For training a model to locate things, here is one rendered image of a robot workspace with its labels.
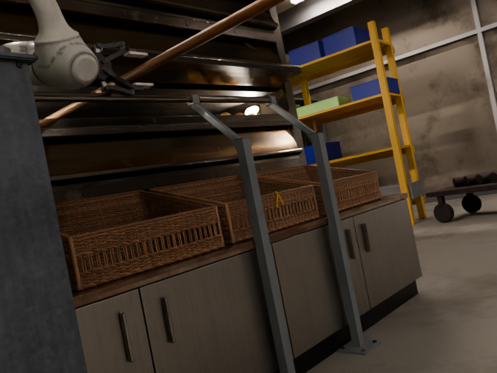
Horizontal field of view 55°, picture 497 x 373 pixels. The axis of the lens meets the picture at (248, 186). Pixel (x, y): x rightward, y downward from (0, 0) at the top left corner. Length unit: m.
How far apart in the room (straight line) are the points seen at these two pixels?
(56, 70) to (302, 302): 1.27
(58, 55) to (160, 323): 0.80
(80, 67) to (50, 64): 0.07
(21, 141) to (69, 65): 0.48
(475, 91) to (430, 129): 0.86
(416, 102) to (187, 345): 7.20
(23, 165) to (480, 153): 7.68
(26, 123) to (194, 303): 0.99
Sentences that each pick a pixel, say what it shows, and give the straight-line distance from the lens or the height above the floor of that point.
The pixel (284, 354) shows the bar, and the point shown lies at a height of 0.16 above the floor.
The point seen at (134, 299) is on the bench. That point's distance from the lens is 1.43.
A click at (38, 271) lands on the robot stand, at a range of 0.68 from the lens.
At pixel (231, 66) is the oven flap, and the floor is 1.39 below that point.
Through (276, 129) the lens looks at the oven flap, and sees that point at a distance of 2.88.
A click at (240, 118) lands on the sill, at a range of 2.62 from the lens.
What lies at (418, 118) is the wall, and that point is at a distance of 8.33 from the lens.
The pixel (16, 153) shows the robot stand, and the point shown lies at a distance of 0.69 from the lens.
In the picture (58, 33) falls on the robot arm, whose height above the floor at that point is 1.19.
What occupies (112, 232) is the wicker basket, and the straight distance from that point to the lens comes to 1.45.
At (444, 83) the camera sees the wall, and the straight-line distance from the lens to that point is 8.23.
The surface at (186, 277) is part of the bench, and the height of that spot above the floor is 0.53.
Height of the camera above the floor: 0.76
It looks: 1 degrees up
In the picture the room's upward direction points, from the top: 11 degrees counter-clockwise
